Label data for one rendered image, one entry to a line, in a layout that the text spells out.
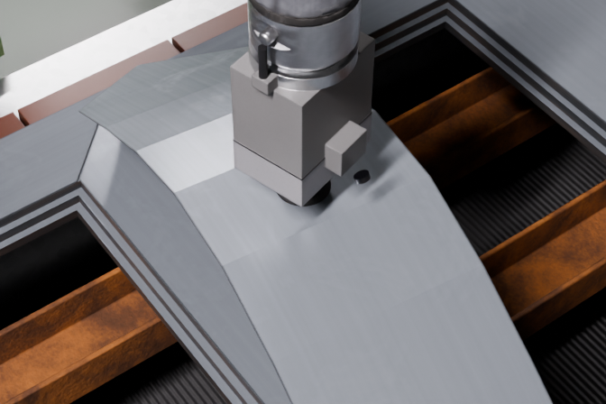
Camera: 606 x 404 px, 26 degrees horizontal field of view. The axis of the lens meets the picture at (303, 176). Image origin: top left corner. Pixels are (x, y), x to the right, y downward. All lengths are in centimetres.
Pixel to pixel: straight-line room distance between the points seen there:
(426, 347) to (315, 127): 19
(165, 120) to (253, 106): 22
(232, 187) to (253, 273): 8
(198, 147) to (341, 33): 24
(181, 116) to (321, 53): 28
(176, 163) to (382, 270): 19
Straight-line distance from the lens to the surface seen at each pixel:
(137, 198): 121
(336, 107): 91
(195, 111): 112
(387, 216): 99
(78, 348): 131
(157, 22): 162
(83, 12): 270
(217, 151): 104
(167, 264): 116
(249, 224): 98
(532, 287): 136
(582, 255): 139
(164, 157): 105
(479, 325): 98
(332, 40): 85
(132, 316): 133
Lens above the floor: 175
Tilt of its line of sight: 48 degrees down
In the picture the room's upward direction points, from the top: straight up
